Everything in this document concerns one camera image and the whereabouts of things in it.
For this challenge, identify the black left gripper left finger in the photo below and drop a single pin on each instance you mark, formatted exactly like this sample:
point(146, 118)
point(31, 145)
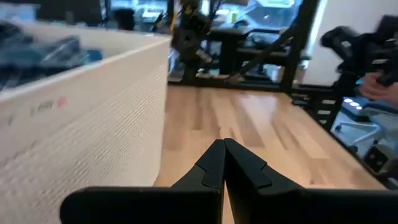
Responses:
point(140, 205)

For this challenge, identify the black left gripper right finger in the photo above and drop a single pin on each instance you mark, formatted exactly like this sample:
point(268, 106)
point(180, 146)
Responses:
point(280, 205)

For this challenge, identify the white perforated laundry basket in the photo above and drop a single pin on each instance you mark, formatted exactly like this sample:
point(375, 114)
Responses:
point(93, 124)

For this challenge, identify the blue plaid shirt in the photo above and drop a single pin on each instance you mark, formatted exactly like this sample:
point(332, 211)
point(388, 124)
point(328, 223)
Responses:
point(56, 53)

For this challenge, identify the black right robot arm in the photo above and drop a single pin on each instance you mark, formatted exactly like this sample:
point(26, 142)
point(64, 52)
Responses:
point(192, 37)

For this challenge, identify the person's hand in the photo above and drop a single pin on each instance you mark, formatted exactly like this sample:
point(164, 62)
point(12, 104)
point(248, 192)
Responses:
point(373, 88)

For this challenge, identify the black metal table frame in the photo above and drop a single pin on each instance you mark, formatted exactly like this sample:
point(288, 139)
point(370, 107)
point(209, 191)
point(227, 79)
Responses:
point(298, 46)

